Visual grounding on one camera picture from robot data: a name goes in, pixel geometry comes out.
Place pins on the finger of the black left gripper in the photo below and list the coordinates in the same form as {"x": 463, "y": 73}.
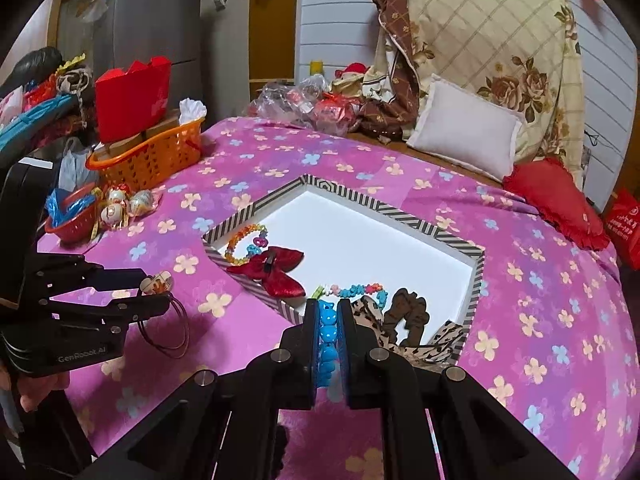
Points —
{"x": 113, "y": 279}
{"x": 115, "y": 317}

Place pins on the white small pillow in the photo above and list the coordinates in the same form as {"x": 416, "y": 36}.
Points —
{"x": 467, "y": 130}

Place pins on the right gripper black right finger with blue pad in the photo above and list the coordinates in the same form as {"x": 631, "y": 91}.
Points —
{"x": 436, "y": 425}

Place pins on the white tissue in basket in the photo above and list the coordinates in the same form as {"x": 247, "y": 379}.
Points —
{"x": 191, "y": 110}

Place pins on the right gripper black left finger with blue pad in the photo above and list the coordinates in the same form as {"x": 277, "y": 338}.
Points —
{"x": 221, "y": 426}

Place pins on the leopard print bow scrunchie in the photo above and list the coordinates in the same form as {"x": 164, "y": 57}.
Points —
{"x": 400, "y": 329}

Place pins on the beige floral quilt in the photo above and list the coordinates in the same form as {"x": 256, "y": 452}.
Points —
{"x": 519, "y": 54}

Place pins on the red ruffled cushion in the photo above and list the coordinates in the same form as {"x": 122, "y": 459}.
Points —
{"x": 550, "y": 188}

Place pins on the red velvet bow clip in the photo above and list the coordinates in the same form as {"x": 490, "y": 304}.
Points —
{"x": 270, "y": 269}

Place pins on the pink floral bed sheet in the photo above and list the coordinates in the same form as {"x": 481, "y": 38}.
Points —
{"x": 552, "y": 339}

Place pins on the red small bowl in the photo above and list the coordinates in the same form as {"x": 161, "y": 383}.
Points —
{"x": 71, "y": 215}

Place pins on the red paper gift bag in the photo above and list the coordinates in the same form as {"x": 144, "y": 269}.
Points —
{"x": 131, "y": 101}

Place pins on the orange plastic basket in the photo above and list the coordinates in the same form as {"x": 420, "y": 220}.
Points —
{"x": 153, "y": 161}

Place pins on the red shopping bag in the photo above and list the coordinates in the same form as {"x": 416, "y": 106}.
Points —
{"x": 622, "y": 224}

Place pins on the person's left hand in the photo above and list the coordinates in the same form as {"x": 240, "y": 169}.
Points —
{"x": 33, "y": 391}

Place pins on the clear plastic bag pile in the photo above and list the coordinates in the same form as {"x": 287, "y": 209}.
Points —
{"x": 310, "y": 104}

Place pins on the grey refrigerator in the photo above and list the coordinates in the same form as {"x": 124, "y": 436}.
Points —
{"x": 206, "y": 42}

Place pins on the striped white shallow box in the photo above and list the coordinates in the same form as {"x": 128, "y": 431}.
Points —
{"x": 350, "y": 240}

